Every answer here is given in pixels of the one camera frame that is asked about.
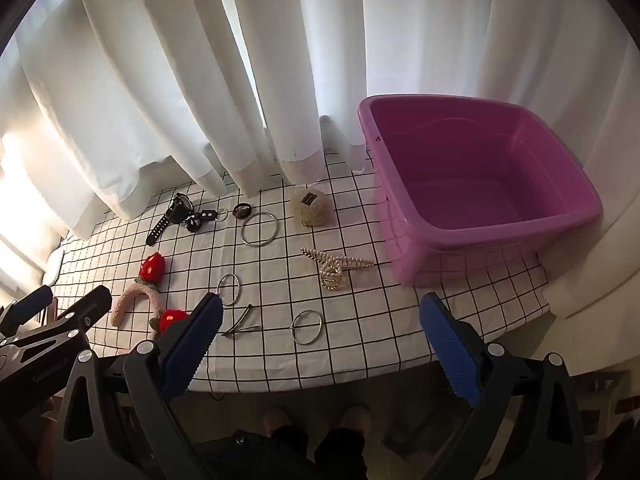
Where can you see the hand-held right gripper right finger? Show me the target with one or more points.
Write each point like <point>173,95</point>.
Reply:
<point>447,350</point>

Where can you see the black wrist watch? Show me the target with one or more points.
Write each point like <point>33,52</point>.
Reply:
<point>167,220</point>

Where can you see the small silver bangle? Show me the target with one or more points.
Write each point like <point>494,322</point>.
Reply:
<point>240,290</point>

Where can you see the grey furniture frame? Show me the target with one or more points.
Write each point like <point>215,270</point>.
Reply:
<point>607,405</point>

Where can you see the white checkered tablecloth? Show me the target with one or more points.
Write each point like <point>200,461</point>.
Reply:
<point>350,335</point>

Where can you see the person's black pants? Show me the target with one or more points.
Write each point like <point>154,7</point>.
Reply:
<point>280,455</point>

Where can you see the pearl hair claw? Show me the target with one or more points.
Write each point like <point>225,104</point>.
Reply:
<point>332,270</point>

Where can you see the purple plastic basin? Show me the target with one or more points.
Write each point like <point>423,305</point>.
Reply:
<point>475,185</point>

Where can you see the person's left beige slipper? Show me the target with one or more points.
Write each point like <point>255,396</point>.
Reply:
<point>277,417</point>

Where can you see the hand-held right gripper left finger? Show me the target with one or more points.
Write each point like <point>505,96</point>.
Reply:
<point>192,345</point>

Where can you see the black key fob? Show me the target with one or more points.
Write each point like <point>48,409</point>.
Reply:
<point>194,222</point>

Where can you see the person's beige slipper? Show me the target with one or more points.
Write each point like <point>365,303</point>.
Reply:
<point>277,417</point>
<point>356,420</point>

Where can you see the pink headband with red mushrooms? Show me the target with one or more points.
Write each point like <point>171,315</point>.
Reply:
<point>152,267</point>

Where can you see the dark metal hair pin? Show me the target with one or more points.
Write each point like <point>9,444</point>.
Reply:
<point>240,329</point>

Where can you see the person's right beige slipper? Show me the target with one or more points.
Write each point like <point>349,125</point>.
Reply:
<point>356,420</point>

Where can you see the white curtain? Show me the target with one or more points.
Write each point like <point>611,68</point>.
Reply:
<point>175,85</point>

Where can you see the large silver bangle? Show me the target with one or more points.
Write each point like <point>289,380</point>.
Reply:
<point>242,232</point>

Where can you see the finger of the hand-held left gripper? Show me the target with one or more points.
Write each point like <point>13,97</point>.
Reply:
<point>90,305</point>
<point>27,307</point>

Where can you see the beige plush scrunchie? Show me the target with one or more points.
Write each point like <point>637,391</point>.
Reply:
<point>312,210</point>

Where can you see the medium silver bangle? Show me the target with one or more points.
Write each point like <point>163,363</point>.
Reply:
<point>292,330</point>

